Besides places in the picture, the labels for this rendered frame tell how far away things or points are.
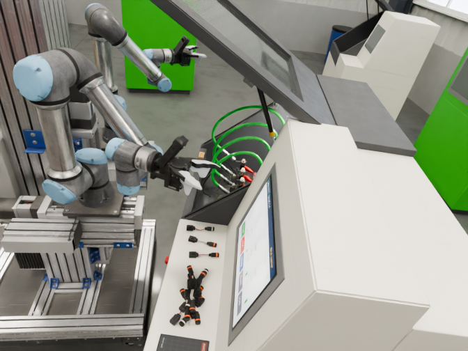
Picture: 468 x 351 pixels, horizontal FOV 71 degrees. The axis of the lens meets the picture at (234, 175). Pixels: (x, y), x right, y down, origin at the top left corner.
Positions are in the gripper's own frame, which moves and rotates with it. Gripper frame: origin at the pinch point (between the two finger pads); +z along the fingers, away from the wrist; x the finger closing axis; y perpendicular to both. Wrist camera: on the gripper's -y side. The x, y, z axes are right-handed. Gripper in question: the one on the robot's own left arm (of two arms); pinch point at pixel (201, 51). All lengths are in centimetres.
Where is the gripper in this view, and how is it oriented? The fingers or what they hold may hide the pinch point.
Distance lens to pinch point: 207.9
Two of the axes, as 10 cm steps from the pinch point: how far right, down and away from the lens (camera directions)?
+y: -2.1, 7.1, 6.7
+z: 8.4, -2.2, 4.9
